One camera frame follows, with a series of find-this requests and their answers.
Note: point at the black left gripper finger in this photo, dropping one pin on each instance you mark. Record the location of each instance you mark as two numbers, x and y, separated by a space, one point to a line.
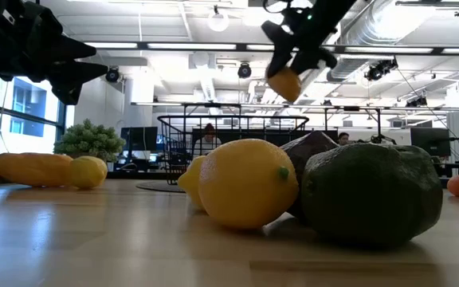
74 48
72 77

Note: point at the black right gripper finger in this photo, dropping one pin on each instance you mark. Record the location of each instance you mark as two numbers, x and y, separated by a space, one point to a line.
281 44
313 60

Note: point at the orange-yellow mango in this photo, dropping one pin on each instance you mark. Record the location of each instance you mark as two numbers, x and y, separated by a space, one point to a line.
285 85
34 169

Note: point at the dark purple round fruit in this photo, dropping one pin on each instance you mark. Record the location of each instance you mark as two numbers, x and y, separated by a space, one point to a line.
307 149

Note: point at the yellow lemon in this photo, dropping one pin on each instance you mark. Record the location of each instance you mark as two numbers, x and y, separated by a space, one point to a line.
245 187
88 172
191 181

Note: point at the dark green avocado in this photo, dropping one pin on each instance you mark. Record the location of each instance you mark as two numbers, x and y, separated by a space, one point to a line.
373 195

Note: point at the black ceiling spotlight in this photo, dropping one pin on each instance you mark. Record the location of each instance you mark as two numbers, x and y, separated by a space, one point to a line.
379 69
244 71
417 102
112 75

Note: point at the green artificial bushy plant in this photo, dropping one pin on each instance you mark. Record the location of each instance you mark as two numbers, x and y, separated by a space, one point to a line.
88 139

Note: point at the white round pendant lamp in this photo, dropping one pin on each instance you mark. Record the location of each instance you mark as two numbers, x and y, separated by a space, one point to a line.
218 20

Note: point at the person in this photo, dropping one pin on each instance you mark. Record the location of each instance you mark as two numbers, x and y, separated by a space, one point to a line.
343 138
209 131

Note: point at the black computer monitor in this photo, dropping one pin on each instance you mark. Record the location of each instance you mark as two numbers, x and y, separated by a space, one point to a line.
430 141
138 138

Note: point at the grey round woven table mat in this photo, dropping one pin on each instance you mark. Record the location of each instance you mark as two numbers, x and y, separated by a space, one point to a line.
158 186

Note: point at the silver ceiling air duct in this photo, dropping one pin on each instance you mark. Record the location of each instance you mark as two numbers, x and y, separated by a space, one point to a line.
357 48

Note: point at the long linear ceiling light rail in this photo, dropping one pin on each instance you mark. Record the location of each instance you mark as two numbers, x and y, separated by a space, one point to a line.
191 46

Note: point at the black background rig frame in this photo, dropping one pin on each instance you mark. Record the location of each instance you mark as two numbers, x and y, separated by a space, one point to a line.
378 123

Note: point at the black aluminium table frame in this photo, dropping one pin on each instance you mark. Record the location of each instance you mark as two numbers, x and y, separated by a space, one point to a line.
134 174

